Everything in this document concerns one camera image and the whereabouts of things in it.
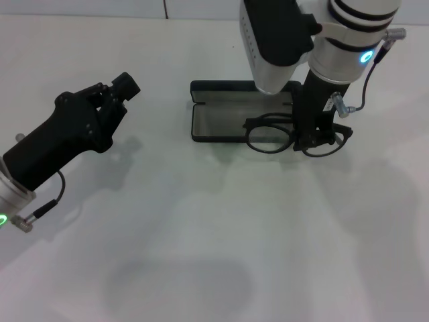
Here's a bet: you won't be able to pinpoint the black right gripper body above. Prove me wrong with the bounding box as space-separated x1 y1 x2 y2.
292 69 353 136

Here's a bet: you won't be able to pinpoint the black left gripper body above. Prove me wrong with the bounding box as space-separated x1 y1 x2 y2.
2 91 115 193

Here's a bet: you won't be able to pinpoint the black glasses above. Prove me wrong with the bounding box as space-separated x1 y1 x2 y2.
243 112 353 158

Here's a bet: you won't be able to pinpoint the black glasses case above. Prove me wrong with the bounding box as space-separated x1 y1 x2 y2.
190 79 302 144

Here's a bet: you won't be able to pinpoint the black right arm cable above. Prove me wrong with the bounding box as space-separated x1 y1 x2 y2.
330 28 408 119

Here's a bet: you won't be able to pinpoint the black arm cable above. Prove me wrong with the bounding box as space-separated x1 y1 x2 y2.
11 169 66 233
330 28 408 119

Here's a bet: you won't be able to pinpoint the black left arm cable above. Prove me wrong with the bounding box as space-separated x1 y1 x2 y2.
11 169 66 233

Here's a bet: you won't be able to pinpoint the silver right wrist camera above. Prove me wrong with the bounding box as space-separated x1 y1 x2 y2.
239 0 319 95

